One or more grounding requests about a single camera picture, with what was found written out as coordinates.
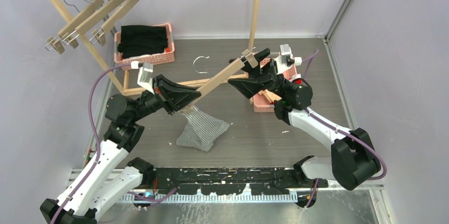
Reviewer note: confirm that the grey striped underwear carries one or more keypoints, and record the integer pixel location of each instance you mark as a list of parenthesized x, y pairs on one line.
[(201, 130)]

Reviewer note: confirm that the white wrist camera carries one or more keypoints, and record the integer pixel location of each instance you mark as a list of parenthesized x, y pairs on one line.
[(145, 70), (286, 60)]

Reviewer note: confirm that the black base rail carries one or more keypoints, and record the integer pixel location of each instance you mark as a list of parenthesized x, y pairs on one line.
[(228, 181)]

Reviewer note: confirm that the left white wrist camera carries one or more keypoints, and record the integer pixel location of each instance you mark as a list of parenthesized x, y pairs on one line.
[(145, 70)]

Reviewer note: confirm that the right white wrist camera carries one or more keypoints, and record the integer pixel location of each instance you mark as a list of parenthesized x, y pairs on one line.
[(286, 60)]

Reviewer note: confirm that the black folded clothes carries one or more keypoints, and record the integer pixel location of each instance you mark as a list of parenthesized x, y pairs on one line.
[(139, 40)]

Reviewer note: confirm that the wooden clip hanger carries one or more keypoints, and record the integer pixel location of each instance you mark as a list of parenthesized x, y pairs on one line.
[(208, 85), (123, 8), (63, 36), (104, 10)]

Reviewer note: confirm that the empty wooden clip hanger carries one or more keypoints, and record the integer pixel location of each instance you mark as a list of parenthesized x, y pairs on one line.
[(63, 36)]

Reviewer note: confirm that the pink basket with black clothes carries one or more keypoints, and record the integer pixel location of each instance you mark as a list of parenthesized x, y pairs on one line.
[(156, 59)]

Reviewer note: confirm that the pink plastic basket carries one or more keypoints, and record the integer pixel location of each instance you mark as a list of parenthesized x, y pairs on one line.
[(259, 102)]

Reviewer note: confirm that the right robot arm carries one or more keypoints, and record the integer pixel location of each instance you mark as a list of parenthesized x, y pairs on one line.
[(353, 159)]

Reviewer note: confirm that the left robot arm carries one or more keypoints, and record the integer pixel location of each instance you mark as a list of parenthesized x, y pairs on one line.
[(89, 196)]

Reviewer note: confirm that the wooden clothes rack frame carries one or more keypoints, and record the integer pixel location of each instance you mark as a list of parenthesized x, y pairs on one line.
[(253, 8)]

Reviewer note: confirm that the beige underwear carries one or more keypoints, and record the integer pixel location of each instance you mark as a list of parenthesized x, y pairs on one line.
[(270, 96)]

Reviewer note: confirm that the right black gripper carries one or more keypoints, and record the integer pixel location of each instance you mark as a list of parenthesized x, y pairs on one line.
[(250, 87)]

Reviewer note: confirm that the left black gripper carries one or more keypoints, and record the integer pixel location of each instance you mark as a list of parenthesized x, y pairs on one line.
[(172, 96)]

